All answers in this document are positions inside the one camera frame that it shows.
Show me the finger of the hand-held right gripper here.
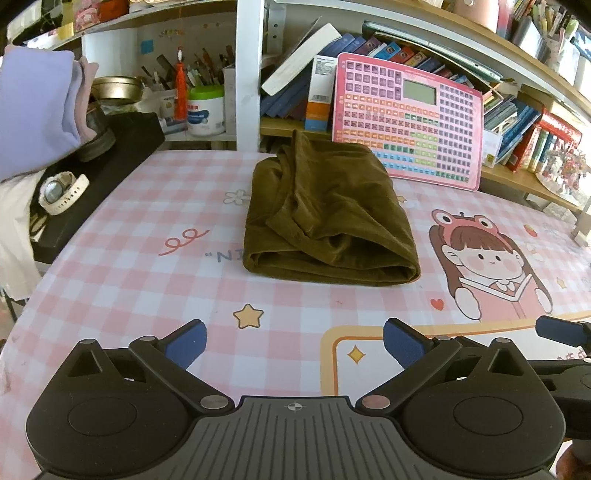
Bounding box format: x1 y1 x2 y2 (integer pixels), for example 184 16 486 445
536 316 591 348
529 356 591 403

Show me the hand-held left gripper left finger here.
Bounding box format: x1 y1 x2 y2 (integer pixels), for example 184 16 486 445
67 320 234 413

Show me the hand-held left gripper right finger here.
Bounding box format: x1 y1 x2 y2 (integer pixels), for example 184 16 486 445
360 318 532 411

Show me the olive brown velvet garment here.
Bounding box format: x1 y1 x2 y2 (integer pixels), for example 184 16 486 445
242 129 422 287

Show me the pink checked cartoon tablecloth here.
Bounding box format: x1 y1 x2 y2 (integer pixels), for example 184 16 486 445
0 150 591 480

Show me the floral printed box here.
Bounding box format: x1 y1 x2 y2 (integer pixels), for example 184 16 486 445
540 148 591 204

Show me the white wrist watch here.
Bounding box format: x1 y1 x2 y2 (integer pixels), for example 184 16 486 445
37 171 90 216

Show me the white cloth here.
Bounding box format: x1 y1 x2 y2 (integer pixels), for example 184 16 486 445
0 178 43 301

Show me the black keyboard case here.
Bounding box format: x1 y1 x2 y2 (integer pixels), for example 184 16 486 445
30 112 166 264

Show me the stack of leaning books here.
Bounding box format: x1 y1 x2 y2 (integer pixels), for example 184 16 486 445
480 88 583 174

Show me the dark round tin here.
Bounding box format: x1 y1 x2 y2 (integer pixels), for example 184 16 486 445
78 108 116 162

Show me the pink learning keyboard toy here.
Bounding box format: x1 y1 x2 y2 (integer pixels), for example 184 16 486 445
331 52 484 191

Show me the white jar with green lid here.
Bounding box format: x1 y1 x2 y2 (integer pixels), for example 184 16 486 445
186 85 225 138

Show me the orange and white box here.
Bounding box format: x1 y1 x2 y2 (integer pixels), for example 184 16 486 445
305 55 340 134

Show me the row of blue books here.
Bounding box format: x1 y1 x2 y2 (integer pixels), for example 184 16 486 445
261 32 504 120

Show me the metal bowl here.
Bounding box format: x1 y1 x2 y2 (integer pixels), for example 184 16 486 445
91 76 144 107

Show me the folded pink cloth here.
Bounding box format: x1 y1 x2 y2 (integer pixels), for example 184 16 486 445
74 58 100 144

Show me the folded purple cloth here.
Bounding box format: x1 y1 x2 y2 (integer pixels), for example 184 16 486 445
0 48 86 181

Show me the bundle of pens and brushes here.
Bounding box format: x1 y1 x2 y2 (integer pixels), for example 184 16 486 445
140 44 236 89

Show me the teal flat notebook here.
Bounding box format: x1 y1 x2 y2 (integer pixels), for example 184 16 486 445
374 30 504 84

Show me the row of upright books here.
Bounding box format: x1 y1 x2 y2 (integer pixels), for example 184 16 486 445
501 0 591 88

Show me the thick white book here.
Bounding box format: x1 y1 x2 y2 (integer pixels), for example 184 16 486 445
261 17 342 95

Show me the pink cup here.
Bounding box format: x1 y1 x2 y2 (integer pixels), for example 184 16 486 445
455 0 500 31

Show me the red and pink gift box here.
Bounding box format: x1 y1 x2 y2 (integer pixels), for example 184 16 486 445
74 0 130 31

